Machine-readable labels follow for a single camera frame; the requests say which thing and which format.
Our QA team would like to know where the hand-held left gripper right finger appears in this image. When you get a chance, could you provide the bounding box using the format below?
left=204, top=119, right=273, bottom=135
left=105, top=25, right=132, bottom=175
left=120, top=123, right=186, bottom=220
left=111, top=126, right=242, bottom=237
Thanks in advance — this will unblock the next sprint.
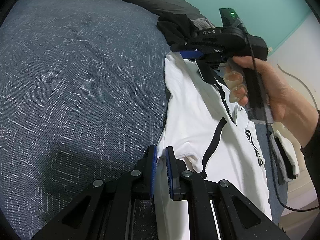
left=165, top=146, right=290, bottom=240

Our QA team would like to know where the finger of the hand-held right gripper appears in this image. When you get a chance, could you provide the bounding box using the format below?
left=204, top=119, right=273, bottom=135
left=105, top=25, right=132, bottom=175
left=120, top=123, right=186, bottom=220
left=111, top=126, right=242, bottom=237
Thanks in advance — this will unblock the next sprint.
left=179, top=51, right=208, bottom=62
left=170, top=39, right=200, bottom=52

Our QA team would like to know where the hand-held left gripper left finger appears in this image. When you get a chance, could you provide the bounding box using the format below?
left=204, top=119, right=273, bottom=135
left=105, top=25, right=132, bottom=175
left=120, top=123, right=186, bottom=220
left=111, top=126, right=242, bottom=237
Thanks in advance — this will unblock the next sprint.
left=31, top=145, right=158, bottom=240

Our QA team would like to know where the white polo shirt black trim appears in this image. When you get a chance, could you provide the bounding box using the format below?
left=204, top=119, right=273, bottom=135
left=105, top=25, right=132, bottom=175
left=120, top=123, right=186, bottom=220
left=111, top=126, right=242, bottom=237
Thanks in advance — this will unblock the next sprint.
left=157, top=52, right=273, bottom=240

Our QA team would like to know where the person's right forearm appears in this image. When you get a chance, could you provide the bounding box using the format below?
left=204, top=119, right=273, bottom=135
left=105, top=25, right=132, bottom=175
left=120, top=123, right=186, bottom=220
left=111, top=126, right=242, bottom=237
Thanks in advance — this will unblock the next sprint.
left=300, top=110, right=320, bottom=218

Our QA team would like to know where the person's right hand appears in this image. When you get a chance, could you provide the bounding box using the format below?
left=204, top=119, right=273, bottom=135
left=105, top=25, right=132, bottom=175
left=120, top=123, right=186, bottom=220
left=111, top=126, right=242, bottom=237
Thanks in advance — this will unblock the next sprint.
left=224, top=55, right=319, bottom=148

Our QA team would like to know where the grey hoodie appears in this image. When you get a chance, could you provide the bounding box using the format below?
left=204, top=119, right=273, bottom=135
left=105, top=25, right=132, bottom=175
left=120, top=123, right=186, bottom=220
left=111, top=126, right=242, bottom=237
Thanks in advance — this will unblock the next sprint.
left=192, top=17, right=215, bottom=29

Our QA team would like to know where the cream tufted headboard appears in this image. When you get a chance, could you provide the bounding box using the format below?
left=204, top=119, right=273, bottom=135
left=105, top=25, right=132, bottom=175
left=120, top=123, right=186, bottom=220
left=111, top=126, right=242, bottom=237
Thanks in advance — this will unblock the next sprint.
left=267, top=47, right=320, bottom=205

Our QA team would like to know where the blue-grey patterned bed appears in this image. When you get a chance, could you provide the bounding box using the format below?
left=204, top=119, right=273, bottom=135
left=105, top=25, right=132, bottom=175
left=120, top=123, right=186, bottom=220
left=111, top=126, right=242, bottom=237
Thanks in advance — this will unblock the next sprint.
left=0, top=0, right=288, bottom=240

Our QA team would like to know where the black folded garment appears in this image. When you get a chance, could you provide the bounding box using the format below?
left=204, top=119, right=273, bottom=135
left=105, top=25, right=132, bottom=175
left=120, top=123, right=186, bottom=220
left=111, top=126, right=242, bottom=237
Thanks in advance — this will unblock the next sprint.
left=277, top=142, right=295, bottom=180

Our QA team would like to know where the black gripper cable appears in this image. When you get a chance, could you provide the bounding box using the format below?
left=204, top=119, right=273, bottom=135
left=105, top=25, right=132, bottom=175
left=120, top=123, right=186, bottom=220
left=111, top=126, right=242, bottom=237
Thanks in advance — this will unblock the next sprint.
left=240, top=20, right=320, bottom=212

